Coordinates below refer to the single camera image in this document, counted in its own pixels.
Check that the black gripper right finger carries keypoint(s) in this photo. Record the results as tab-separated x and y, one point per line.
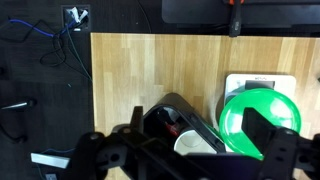
258	133

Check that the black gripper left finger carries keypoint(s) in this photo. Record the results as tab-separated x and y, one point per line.
137	118

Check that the green plastic plate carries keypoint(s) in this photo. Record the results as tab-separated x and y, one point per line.
266	103

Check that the black plastic bin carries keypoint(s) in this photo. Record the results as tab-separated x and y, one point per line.
176	100

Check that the white kitchen scale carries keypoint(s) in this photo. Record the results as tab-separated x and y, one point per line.
236	83

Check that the white paper cup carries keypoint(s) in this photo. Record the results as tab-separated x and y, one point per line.
195	141

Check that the light grey metal bar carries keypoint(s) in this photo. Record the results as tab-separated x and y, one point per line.
50	160

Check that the orange and black clamp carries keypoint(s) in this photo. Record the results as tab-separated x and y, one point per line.
235	23

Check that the silver metal rod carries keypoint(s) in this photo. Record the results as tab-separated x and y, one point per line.
15	105

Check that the wall power socket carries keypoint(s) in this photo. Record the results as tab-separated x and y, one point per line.
75	16

